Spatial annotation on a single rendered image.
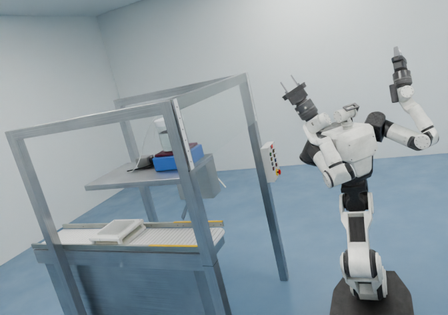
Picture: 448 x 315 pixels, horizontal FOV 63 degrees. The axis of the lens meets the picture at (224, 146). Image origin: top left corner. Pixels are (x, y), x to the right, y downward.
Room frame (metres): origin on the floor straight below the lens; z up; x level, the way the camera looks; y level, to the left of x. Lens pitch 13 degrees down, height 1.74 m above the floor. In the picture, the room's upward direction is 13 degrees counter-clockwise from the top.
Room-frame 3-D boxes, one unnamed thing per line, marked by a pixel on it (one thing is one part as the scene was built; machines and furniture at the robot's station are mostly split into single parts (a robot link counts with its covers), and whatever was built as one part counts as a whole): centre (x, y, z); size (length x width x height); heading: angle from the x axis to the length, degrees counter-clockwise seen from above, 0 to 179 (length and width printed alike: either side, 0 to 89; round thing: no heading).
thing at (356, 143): (1.96, -0.65, 1.11); 0.34 x 0.30 x 0.36; 111
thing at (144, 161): (2.06, 0.45, 1.28); 0.10 x 0.07 x 0.06; 64
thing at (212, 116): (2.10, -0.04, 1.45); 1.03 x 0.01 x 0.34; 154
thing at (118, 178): (1.98, 0.43, 1.23); 0.62 x 0.38 x 0.04; 64
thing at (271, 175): (2.57, -0.31, 0.95); 0.17 x 0.06 x 0.26; 154
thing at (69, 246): (2.03, 0.82, 0.83); 1.32 x 0.02 x 0.03; 64
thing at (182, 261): (2.16, 0.77, 0.76); 1.30 x 0.29 x 0.10; 64
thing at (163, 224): (2.27, 0.70, 0.83); 1.32 x 0.02 x 0.03; 64
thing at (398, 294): (1.89, -0.65, 0.19); 0.64 x 0.52 x 0.33; 155
